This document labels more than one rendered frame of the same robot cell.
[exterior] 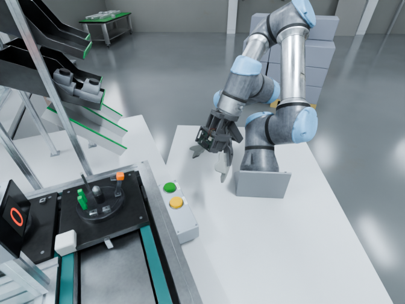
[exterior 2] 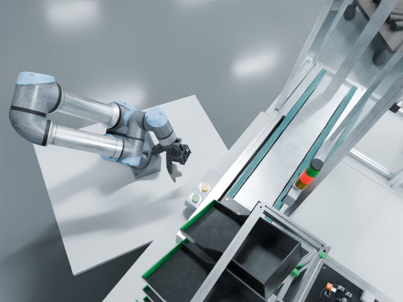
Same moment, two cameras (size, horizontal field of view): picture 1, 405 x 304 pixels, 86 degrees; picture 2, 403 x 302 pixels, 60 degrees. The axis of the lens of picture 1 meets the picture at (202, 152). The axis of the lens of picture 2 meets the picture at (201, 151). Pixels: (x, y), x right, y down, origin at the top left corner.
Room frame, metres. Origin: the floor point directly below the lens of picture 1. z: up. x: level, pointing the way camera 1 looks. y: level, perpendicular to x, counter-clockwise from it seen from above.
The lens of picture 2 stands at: (0.98, 0.60, 2.41)
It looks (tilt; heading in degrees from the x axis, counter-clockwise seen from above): 57 degrees down; 228
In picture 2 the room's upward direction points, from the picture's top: 14 degrees clockwise
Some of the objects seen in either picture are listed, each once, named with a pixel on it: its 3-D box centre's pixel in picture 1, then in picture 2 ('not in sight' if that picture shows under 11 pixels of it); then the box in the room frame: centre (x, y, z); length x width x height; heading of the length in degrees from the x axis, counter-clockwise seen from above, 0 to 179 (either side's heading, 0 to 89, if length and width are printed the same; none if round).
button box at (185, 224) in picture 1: (176, 209); (203, 190); (0.45, 0.08, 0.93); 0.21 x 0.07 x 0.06; 24
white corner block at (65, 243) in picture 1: (67, 242); not in sight; (0.31, 0.37, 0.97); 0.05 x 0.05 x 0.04; 24
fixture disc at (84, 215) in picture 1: (101, 202); not in sight; (0.44, 0.32, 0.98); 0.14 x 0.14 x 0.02
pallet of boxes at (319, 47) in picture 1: (283, 61); not in sight; (3.39, -1.23, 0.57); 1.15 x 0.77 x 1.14; 69
